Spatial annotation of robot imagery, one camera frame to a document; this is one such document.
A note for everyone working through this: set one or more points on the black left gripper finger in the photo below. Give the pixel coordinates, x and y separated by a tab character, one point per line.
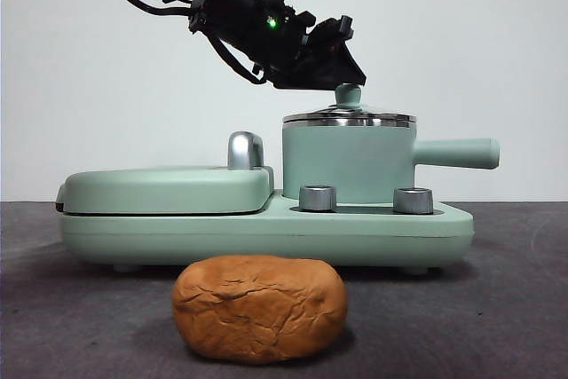
344	64
306	79

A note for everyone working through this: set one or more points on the glass lid with green knob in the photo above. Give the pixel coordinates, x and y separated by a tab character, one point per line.
348	95

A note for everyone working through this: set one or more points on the brown potato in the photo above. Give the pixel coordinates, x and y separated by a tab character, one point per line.
257	308

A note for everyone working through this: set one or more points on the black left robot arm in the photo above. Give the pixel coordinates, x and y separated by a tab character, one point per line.
235	2

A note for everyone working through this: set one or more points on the mint green steamer pot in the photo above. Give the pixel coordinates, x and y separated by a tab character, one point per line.
346	161

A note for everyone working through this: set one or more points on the silver control knob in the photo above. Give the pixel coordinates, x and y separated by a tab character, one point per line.
317	198
412	200

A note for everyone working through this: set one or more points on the mint green breakfast machine base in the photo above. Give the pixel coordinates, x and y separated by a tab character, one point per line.
266	241

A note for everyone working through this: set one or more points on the mint green griddle cover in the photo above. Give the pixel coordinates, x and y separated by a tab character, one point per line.
168	188

